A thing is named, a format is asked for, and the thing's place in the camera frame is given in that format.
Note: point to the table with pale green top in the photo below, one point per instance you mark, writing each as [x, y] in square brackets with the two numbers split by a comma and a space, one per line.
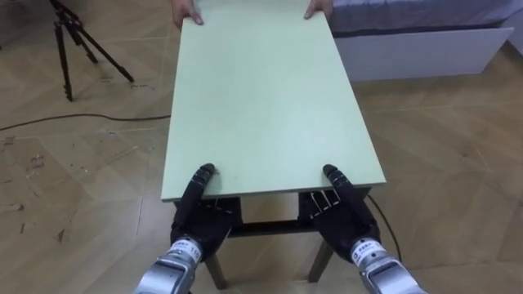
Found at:
[265, 102]

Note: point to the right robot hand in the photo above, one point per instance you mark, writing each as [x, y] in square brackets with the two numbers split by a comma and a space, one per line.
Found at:
[347, 228]

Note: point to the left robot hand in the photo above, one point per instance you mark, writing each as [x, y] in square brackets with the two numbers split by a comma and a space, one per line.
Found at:
[200, 228]

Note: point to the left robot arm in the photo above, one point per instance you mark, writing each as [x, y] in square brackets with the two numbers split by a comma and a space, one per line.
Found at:
[171, 271]

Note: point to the grey bed with white frame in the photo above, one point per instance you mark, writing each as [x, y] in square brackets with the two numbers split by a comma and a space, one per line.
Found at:
[421, 45]

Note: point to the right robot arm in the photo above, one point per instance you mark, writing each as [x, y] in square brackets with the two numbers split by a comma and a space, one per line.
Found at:
[384, 271]

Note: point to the black camera tripod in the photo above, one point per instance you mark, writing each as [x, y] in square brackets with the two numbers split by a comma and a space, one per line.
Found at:
[67, 36]

